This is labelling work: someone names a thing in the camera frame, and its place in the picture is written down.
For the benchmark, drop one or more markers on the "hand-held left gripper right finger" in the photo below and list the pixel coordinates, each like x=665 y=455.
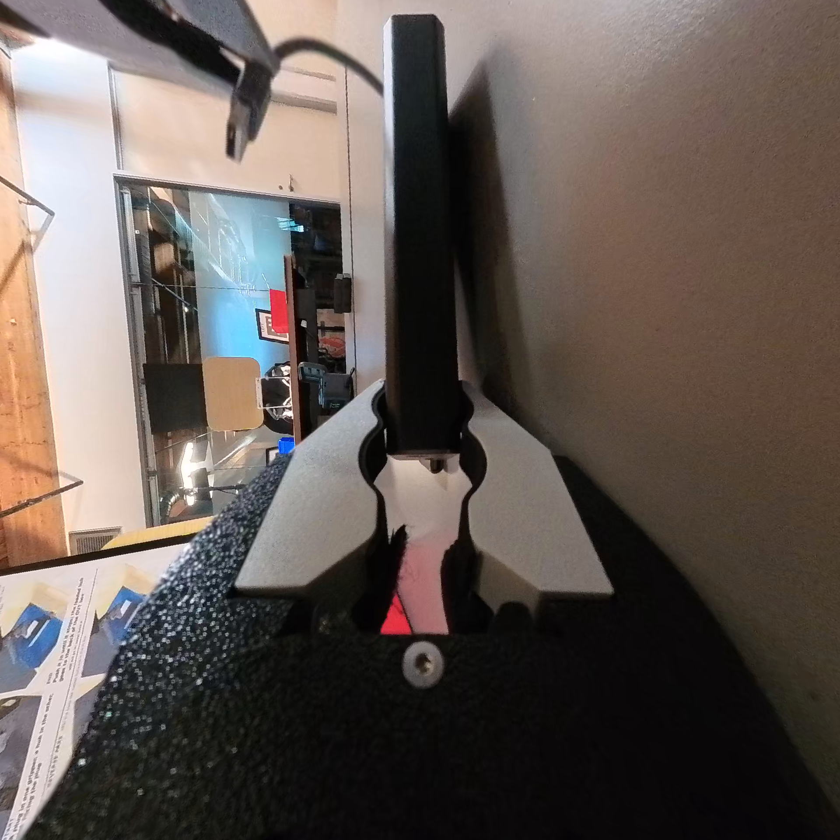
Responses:
x=538 y=525

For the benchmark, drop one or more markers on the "black usb hub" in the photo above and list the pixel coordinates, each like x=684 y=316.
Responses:
x=420 y=229

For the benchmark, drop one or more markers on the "large red plastic bin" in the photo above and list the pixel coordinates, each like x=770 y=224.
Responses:
x=396 y=620

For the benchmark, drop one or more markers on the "studio light on stand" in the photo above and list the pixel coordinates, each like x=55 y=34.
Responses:
x=193 y=469

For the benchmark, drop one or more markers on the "silver air duct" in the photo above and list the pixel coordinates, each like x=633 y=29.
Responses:
x=174 y=508

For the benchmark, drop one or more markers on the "black monitor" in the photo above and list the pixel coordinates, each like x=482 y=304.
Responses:
x=174 y=397

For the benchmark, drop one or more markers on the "single blue plastic bin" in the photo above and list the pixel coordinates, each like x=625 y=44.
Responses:
x=285 y=446

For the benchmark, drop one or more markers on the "framed black white tag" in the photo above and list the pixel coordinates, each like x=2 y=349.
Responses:
x=264 y=326

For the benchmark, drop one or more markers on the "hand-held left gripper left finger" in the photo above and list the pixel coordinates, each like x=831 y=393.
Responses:
x=308 y=525

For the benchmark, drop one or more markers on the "metal vent grille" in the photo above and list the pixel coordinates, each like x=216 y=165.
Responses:
x=95 y=541

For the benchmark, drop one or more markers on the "small red plastic bin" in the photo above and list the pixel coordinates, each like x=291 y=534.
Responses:
x=280 y=312

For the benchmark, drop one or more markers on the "printed instruction poster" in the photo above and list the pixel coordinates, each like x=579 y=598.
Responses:
x=52 y=623

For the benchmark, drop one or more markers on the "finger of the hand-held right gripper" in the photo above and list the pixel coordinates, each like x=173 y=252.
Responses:
x=236 y=29
x=118 y=33

